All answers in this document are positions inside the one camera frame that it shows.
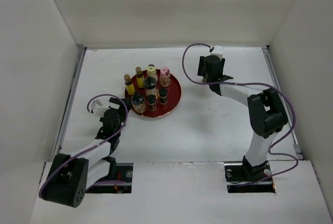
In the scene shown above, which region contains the dark lid nut jar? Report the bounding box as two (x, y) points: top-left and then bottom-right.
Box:
(131, 92), (146, 114)

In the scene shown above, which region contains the yellow label bottle front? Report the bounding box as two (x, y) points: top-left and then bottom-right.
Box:
(124, 74), (135, 96)

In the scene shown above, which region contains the yellow label bottle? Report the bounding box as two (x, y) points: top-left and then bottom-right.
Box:
(135, 67), (145, 89)
(124, 74), (135, 96)

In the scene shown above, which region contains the pink lid spice jar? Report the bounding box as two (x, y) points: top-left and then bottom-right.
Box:
(159, 67), (171, 87)

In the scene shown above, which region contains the cream squeeze bottle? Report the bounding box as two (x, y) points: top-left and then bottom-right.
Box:
(146, 64), (159, 81)

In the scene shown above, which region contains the black grinder top jar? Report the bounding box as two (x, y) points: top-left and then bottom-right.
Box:
(144, 76), (159, 99)

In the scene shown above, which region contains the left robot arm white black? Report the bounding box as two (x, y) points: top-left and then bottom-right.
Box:
(39, 95), (133, 208)

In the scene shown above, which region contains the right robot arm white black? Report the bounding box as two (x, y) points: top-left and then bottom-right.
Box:
(197, 55), (288, 180)

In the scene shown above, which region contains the red round tray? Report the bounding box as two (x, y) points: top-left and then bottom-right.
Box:
(125, 68), (182, 118)

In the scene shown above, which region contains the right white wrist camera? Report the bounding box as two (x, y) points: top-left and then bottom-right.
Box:
(210, 45), (224, 59)

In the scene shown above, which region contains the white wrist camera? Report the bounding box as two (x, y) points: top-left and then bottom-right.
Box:
(210, 45), (224, 59)
(89, 99), (109, 117)

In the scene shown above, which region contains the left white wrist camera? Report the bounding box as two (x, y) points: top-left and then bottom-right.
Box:
(89, 99), (109, 117)

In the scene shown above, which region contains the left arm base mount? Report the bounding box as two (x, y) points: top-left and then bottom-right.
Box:
(86, 156), (134, 194)

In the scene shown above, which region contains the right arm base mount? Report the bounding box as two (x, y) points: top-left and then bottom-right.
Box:
(224, 162), (275, 193)

